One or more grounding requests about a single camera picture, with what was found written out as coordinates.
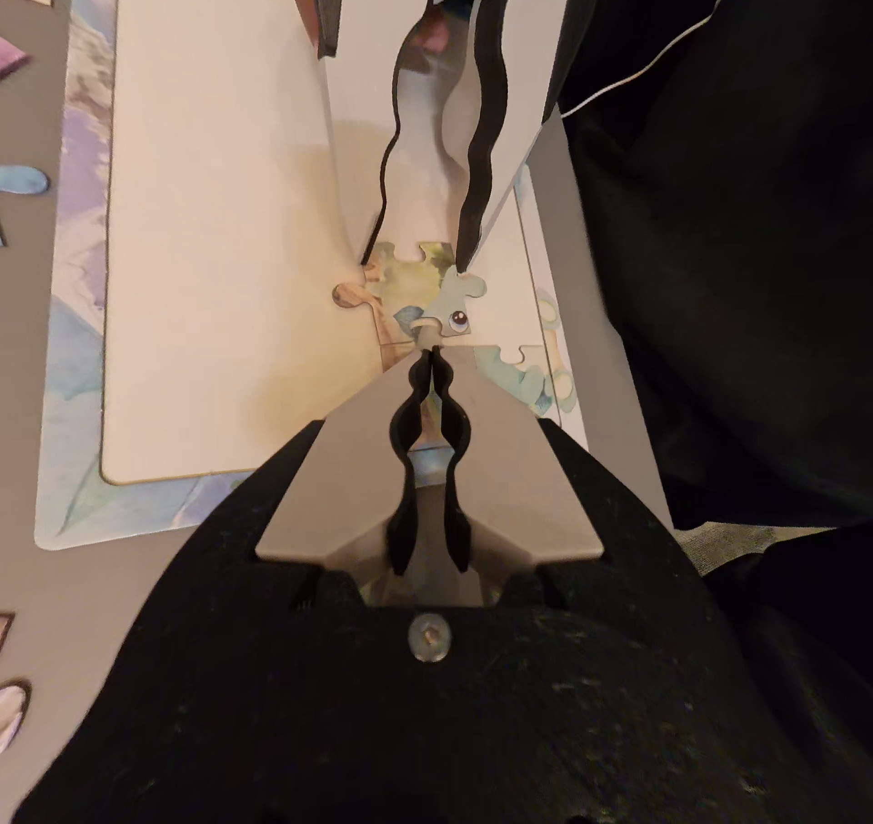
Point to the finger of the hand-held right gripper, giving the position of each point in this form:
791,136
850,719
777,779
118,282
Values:
532,53
368,53

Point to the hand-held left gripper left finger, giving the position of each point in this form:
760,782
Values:
327,497

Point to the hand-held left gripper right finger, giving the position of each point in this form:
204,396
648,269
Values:
532,497

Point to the yellow green eyed jigsaw piece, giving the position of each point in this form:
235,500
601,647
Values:
402,278

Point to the puzzle tray with painted border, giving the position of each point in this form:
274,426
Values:
204,224

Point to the pile of jigsaw pieces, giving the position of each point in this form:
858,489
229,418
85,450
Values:
24,180

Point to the person's right forearm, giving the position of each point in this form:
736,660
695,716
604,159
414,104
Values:
580,19

